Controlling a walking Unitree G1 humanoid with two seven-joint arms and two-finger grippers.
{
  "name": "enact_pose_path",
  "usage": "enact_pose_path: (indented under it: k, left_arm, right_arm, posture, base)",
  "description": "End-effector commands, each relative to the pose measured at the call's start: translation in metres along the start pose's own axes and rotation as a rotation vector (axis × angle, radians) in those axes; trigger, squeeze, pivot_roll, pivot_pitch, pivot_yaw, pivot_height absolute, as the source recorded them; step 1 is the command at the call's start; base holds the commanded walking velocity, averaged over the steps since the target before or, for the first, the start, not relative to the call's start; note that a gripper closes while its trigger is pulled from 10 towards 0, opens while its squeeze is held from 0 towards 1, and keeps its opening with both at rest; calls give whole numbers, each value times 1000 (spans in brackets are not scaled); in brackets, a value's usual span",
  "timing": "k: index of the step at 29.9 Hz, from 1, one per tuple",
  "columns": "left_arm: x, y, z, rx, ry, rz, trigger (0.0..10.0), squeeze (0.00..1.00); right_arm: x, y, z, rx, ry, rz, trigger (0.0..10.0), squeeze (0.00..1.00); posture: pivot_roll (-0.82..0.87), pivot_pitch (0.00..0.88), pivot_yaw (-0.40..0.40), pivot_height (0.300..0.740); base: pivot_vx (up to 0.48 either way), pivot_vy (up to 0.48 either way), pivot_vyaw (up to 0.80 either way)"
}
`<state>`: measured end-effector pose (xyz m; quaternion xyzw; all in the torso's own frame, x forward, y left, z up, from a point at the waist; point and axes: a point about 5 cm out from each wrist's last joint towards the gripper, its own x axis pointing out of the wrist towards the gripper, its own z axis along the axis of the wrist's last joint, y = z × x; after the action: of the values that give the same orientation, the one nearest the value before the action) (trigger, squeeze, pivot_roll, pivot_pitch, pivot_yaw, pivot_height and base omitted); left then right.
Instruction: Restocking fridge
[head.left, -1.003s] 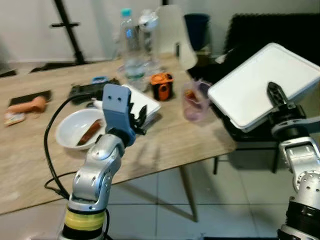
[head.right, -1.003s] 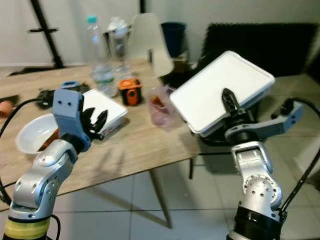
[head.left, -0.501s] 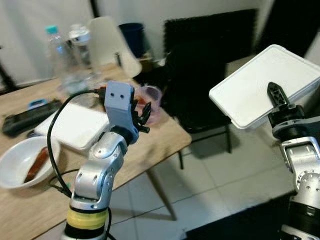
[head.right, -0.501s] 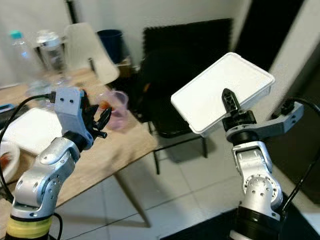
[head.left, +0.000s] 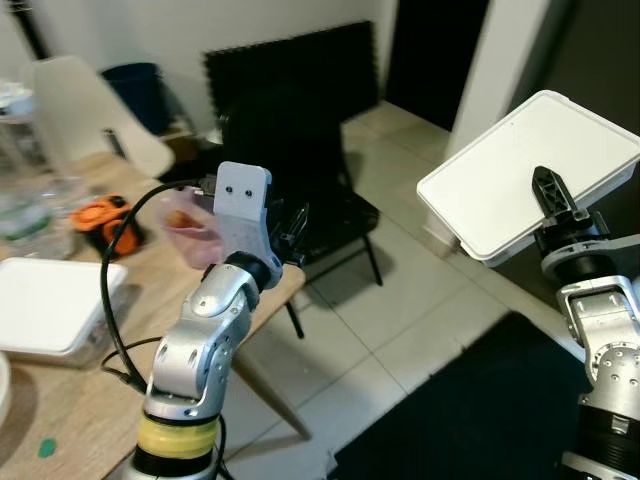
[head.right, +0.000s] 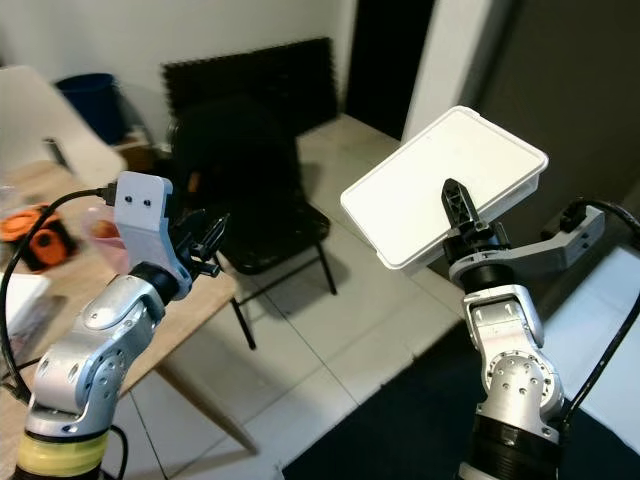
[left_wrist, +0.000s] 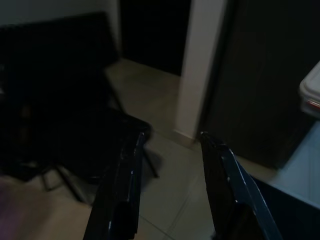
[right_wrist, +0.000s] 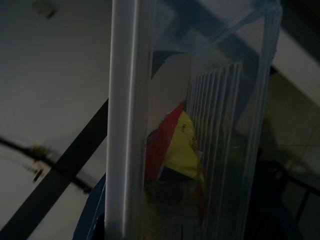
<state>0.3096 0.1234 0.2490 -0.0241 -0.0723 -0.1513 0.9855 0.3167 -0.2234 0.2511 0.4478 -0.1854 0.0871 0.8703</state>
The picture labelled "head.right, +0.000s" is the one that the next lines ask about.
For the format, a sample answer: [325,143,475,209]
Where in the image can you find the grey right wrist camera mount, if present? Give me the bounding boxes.
[500,205,608,279]

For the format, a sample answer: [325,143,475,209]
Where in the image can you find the orange and black device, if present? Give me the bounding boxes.
[0,205,63,273]

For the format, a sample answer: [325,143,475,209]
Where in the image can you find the white plastic chair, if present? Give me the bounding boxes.
[0,65,126,189]

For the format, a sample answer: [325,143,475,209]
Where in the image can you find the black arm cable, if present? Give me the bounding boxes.
[555,200,640,431]
[0,185,121,401]

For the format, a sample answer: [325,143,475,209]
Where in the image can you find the light wooden table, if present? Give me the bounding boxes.
[0,160,261,480]

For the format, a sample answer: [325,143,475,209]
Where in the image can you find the black floor mat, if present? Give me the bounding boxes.
[280,345,640,480]

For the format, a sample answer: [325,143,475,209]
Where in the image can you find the white lidded food container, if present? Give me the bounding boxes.
[0,272,53,346]
[340,105,551,273]

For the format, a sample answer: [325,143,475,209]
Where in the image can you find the pink translucent plastic cup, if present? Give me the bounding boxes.
[82,205,133,273]

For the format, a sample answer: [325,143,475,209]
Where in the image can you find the blue plastic bin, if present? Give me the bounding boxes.
[55,72,118,146]

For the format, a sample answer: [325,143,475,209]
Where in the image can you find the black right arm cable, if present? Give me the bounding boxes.
[555,200,640,431]

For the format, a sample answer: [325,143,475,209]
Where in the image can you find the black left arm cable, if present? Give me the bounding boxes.
[0,185,121,401]

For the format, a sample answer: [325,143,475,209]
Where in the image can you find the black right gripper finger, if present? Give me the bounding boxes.
[442,178,483,239]

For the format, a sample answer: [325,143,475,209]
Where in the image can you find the black acoustic foam panel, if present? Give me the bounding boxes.
[160,37,339,136]

